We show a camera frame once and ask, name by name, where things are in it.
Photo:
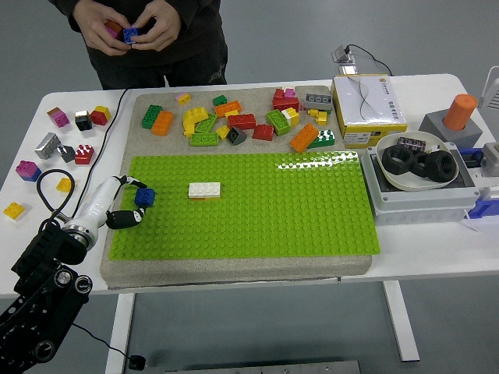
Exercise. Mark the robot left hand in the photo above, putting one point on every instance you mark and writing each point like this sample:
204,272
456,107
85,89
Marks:
95,202

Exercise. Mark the person's right hand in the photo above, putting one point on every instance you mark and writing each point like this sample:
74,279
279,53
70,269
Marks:
93,27

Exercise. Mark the person's left hand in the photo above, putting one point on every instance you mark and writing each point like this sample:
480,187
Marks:
165,27

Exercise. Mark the brown and pink brick stack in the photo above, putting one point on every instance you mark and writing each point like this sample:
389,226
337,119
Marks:
114,31
59,118

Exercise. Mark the blue square brick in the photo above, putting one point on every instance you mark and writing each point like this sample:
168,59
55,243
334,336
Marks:
145,196
132,36

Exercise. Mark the red square brick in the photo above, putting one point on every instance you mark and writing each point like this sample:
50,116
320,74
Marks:
279,94
263,132
83,156

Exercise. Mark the brown and black brick stack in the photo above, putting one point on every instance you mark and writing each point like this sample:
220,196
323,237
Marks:
83,122

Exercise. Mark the red and yellow brick stack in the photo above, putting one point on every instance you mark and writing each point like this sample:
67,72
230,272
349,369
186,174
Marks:
99,117

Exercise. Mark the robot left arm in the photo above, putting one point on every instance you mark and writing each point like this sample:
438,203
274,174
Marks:
43,249

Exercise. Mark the person's right forearm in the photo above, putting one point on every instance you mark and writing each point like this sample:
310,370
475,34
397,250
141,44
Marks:
64,5

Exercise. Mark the yellow flat brick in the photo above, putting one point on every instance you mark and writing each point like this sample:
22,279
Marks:
63,185

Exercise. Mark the pink and yellow small brick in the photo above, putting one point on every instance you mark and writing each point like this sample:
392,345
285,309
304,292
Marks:
182,97

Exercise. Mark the silver metallic brick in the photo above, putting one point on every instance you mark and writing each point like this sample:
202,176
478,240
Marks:
47,146

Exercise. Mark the magenta and blue brick stack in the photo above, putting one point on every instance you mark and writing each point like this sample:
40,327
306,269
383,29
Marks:
28,170

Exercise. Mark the dark green long brick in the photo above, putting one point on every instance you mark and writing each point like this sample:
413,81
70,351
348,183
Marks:
150,116
323,139

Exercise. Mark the dark green square brick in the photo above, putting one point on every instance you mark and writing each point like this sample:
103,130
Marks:
220,100

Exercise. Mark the yellow curved brick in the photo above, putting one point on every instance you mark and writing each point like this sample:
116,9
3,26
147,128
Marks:
195,115

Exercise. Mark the orange long brick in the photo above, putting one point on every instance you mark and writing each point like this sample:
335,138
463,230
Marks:
162,123
305,137
228,108

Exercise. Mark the orange flat brick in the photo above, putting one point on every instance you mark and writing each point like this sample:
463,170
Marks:
198,199

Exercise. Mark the lime green long brick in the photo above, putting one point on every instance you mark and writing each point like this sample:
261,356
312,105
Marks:
204,139
278,122
206,123

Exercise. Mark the white long brick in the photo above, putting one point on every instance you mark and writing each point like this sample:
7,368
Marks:
204,189

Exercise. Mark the red long brick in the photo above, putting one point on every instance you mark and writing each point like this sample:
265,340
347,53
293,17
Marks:
241,121
286,104

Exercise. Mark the dark grey slope brick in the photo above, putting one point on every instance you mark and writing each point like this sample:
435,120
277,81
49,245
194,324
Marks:
236,136

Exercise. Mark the grey long brick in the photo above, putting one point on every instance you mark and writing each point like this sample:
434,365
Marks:
318,101

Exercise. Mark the green studded baseplate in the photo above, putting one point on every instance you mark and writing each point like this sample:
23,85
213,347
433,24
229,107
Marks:
273,206

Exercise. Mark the person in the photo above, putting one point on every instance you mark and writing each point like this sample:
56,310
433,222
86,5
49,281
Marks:
187,58

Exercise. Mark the white table leg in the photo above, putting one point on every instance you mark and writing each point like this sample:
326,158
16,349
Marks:
121,323
401,331

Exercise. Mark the grey-brown mat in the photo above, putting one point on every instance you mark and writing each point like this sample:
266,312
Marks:
241,269

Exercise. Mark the small grey device on stand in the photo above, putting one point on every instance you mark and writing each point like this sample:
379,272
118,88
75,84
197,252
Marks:
345,58

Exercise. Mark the white and yellow cardboard box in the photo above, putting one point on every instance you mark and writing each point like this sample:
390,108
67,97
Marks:
366,101

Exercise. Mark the large black hex nut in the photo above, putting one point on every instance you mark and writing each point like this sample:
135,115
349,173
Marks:
391,165
432,169

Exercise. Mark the dark purple terminal strip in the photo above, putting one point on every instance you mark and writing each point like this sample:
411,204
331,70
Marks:
411,143

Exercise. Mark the grey block with hole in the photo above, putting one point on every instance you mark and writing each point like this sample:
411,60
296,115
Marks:
432,124

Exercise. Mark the white bowl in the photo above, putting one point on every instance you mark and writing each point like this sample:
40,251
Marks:
405,183

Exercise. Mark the small black hex nut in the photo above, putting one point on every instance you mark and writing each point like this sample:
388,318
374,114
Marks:
416,169

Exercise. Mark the small white part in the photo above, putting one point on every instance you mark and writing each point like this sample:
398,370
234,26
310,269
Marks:
434,148

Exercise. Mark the orange cylinder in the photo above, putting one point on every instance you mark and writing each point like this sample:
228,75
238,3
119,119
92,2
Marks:
460,111

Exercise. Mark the grey junction box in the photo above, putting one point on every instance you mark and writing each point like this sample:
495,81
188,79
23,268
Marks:
421,202

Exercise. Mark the grey connector block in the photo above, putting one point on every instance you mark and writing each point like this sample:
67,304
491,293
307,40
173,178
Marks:
491,157

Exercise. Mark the white zip tie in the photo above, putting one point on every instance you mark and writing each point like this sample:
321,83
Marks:
465,218

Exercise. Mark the blue plastic fixture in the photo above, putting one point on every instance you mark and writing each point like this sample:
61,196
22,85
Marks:
485,206

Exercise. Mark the white metal frame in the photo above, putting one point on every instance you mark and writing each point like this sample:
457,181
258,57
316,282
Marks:
495,97

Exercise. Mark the white plastic rail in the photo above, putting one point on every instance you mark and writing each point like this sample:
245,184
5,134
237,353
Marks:
489,191

